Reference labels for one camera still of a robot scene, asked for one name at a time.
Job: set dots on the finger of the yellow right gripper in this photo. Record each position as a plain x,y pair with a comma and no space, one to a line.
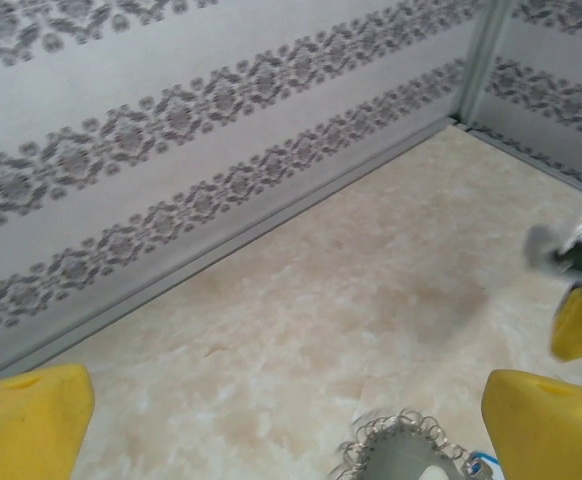
581,327

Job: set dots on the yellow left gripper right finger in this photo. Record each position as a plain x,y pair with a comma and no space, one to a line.
556,435

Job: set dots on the aluminium frame post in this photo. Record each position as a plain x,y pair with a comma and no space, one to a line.
481,60

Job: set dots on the aluminium side frame bar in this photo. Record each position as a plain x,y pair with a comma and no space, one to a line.
536,162

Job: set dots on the grey rear frame bar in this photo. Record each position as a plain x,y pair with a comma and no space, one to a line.
221,245

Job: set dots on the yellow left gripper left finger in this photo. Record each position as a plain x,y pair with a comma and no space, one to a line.
26,430

